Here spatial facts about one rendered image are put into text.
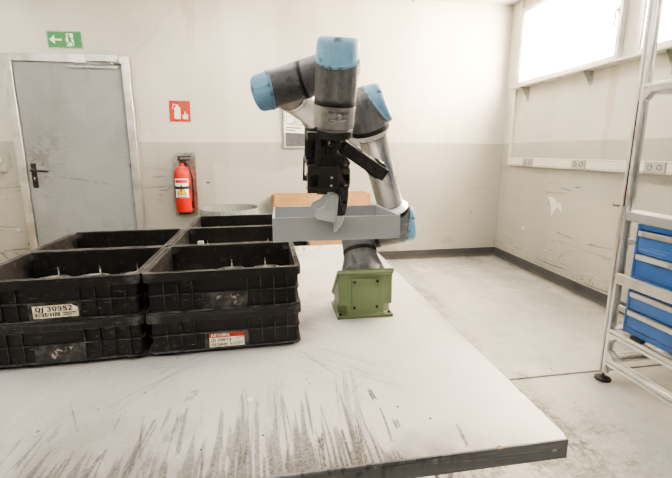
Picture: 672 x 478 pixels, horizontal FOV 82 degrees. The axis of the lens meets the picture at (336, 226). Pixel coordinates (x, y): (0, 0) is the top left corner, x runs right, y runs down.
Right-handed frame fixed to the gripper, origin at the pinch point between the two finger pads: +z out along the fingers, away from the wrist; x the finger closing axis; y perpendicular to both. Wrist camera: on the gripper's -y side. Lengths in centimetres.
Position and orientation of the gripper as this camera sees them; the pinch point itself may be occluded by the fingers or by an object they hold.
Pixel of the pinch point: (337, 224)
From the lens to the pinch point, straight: 81.5
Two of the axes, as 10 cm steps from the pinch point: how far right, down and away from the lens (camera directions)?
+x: 2.1, 4.5, -8.7
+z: -0.6, 8.9, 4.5
